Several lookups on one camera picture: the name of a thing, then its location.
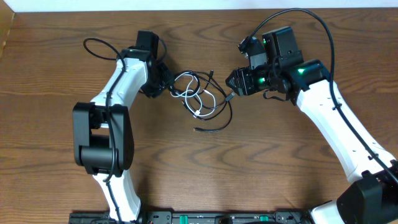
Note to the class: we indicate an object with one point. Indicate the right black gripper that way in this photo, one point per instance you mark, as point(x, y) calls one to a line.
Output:
point(245, 86)

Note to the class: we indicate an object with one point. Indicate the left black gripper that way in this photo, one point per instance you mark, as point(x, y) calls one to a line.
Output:
point(162, 79)

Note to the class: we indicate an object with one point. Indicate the cardboard box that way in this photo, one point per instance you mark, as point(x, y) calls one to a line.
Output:
point(6, 19)

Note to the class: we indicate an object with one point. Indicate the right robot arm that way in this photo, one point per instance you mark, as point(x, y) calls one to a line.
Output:
point(276, 64)

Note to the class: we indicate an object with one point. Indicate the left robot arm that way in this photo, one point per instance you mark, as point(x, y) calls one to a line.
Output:
point(102, 133)

